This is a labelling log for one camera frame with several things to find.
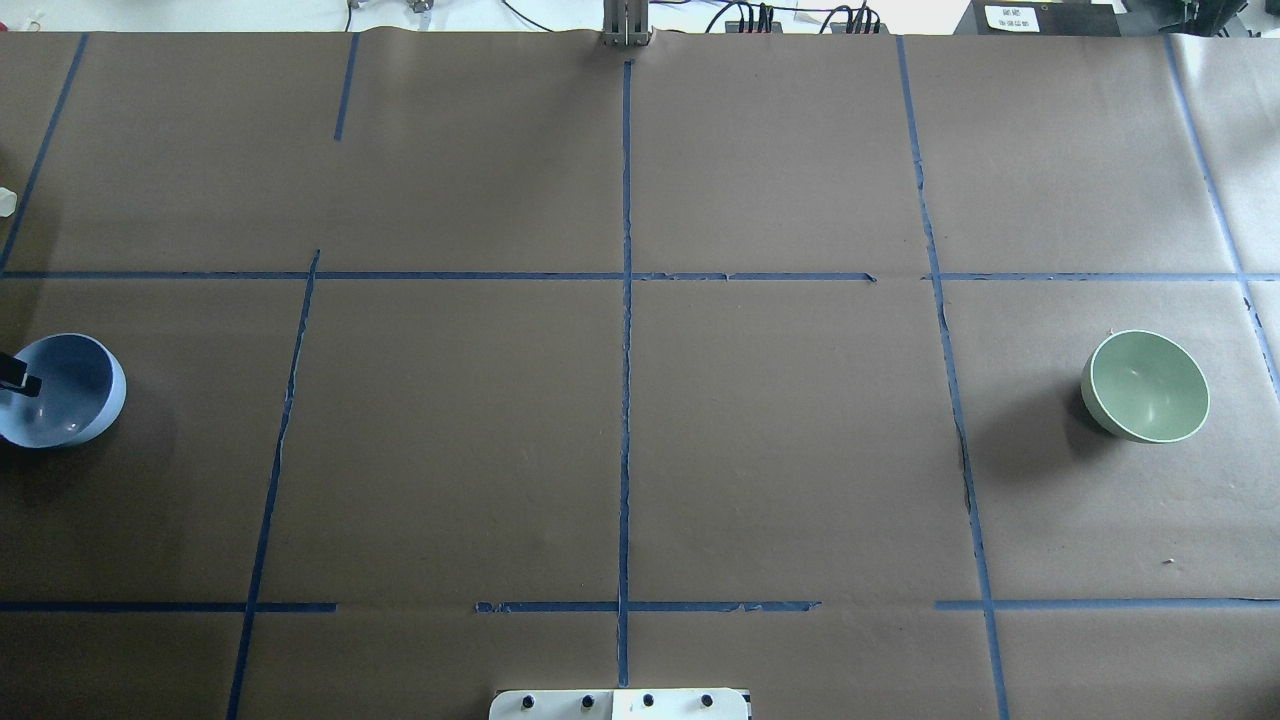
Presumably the blue bowl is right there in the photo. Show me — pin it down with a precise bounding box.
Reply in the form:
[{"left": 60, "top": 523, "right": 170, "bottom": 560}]
[{"left": 1, "top": 333, "right": 128, "bottom": 450}]

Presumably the green bowl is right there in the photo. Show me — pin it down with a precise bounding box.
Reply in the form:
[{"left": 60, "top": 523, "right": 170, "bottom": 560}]
[{"left": 1079, "top": 329, "right": 1211, "bottom": 445}]

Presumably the white toaster plug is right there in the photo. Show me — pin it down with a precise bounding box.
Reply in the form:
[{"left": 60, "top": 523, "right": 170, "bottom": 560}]
[{"left": 0, "top": 187, "right": 18, "bottom": 218}]

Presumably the black usb hub left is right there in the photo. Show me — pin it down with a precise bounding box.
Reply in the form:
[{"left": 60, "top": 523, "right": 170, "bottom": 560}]
[{"left": 713, "top": 1, "right": 783, "bottom": 35}]

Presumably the black usb hub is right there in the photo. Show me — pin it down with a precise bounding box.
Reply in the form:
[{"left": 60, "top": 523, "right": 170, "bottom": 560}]
[
  {"left": 713, "top": 1, "right": 783, "bottom": 35},
  {"left": 820, "top": 1, "right": 884, "bottom": 35}
]

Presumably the black usb hub right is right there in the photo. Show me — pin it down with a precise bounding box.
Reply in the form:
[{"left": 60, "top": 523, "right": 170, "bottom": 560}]
[{"left": 820, "top": 1, "right": 884, "bottom": 35}]

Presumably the black box with label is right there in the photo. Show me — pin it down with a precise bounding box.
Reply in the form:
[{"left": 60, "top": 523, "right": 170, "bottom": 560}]
[{"left": 952, "top": 1, "right": 1121, "bottom": 37}]

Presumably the aluminium frame post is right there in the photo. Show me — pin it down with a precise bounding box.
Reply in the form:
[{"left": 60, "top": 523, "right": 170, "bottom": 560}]
[{"left": 600, "top": 0, "right": 653, "bottom": 47}]

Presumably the white pedestal base plate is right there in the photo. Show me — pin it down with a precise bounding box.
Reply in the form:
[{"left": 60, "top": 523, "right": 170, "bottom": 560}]
[{"left": 488, "top": 687, "right": 753, "bottom": 719}]

